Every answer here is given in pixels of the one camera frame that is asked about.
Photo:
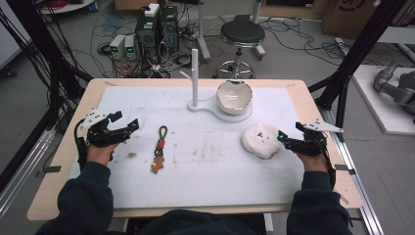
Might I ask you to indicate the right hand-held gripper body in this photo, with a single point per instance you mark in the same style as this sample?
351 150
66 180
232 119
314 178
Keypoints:
308 145

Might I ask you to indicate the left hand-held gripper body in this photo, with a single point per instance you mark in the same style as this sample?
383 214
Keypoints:
101 135

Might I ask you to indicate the white fluffy plush pad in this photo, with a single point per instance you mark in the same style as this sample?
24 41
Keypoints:
261 145

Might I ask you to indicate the person's right hand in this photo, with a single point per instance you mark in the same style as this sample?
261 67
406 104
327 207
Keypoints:
312 163

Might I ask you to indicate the person's left hand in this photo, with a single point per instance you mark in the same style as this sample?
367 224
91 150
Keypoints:
99 154

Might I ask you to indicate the white ceramic bowl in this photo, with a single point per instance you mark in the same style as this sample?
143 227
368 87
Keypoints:
233 98

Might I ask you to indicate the grey power supply unit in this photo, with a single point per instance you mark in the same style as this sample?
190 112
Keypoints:
130 47
116 45

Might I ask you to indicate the white stand with peg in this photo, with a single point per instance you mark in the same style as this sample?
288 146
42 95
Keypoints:
194 81

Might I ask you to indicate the white floor board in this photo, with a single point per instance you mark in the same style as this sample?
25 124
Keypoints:
385 120

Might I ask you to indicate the wooden table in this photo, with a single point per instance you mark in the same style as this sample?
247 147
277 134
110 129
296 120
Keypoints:
49 202

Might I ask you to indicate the black computer tower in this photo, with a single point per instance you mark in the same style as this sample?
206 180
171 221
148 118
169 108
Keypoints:
147 37
169 27

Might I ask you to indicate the white table mat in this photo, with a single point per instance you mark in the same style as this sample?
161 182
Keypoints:
202 182

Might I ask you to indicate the white power strip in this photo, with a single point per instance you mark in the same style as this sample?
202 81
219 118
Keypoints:
342 45

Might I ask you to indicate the white table leg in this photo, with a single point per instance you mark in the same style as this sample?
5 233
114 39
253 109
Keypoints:
202 36
259 32

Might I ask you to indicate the black round stool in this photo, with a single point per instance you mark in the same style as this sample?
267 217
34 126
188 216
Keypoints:
242 32

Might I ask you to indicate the white box on computer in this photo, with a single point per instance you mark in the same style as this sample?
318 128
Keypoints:
151 9

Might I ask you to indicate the cardboard box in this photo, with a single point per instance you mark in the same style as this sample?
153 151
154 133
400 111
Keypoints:
345 19

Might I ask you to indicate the round white table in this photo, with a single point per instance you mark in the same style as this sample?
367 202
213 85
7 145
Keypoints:
68 6

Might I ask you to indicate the aluminium rail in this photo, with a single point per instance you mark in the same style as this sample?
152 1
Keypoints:
359 182
19 182

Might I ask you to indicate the black metal frame strut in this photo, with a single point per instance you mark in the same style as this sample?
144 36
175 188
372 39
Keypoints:
39 42
362 42

